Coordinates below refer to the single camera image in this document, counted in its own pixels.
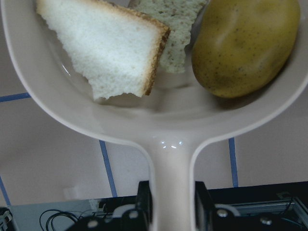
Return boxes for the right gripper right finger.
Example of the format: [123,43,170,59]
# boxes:
[194,181,215,229]

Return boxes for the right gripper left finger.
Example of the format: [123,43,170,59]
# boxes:
[136,181,153,228]

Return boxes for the beige plastic dustpan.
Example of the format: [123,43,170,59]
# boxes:
[0,0,308,231]

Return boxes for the white bread slice piece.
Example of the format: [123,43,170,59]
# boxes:
[37,0,170,100]

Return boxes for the yellow potato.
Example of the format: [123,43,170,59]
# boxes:
[192,0,300,98]

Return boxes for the green-speckled bread piece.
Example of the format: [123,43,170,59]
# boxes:
[128,0,208,74]

